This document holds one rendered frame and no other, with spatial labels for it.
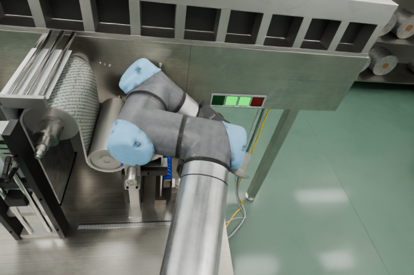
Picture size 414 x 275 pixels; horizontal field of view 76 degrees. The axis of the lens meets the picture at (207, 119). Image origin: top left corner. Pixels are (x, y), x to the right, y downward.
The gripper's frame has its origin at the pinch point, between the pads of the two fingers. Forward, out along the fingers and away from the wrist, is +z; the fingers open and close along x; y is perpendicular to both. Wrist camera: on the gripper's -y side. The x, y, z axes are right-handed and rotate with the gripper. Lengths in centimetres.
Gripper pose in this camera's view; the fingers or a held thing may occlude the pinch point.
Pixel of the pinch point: (236, 169)
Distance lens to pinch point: 68.4
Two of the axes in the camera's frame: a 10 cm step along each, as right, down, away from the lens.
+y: 6.8, -7.3, -0.5
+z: 6.5, 5.7, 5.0
